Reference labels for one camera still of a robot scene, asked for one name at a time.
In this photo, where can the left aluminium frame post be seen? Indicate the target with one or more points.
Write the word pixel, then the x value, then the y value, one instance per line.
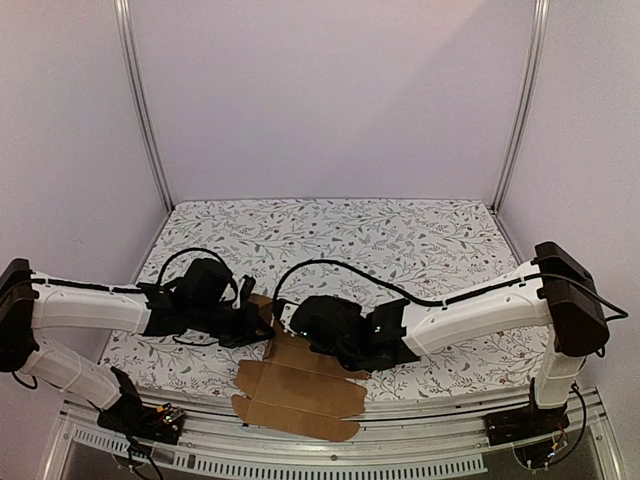
pixel 124 23

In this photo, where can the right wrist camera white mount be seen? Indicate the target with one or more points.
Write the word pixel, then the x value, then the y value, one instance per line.
pixel 283 312

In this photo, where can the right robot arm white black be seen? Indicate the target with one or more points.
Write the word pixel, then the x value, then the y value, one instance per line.
pixel 552 290

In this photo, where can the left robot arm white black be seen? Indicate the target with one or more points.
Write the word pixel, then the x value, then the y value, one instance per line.
pixel 206 299

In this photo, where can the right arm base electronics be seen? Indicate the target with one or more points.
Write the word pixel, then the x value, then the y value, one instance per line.
pixel 537 434

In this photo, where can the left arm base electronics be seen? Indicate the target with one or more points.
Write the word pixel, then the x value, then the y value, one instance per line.
pixel 129 416

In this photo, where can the aluminium frame post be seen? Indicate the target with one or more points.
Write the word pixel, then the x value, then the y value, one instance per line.
pixel 525 100
pixel 124 23

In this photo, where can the aluminium front rail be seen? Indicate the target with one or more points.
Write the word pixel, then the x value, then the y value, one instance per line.
pixel 418 439

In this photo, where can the right aluminium frame post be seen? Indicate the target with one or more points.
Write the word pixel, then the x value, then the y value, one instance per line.
pixel 525 100

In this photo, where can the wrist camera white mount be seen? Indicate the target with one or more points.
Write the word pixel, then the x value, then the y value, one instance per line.
pixel 245 289
pixel 283 312

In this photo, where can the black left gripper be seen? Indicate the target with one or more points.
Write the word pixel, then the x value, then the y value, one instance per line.
pixel 246 335

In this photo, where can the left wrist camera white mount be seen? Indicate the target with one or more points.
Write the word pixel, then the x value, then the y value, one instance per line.
pixel 245 289

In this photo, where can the floral patterned table mat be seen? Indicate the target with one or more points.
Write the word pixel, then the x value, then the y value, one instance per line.
pixel 297 248

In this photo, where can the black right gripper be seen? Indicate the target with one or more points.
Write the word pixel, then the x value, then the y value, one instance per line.
pixel 347 357

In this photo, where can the brown cardboard box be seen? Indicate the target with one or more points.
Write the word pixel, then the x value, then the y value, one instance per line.
pixel 296 391

